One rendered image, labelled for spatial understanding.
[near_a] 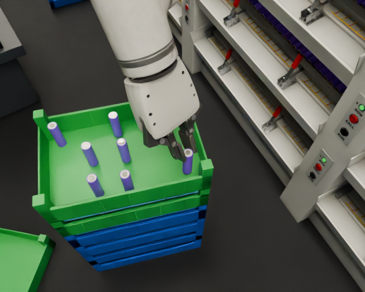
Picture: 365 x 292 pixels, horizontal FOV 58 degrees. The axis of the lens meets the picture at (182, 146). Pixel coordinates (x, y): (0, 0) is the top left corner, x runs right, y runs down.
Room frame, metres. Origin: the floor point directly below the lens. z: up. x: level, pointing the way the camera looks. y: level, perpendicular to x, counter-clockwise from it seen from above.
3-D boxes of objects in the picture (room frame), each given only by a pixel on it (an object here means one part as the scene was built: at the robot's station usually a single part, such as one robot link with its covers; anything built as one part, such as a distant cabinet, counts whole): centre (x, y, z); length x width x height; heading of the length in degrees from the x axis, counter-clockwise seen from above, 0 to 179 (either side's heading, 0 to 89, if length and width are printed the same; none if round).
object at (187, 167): (0.29, -0.01, 0.45); 0.02 x 0.02 x 0.06
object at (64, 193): (0.33, 0.12, 0.44); 0.30 x 0.20 x 0.08; 103
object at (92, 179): (0.26, 0.16, 0.44); 0.02 x 0.02 x 0.06
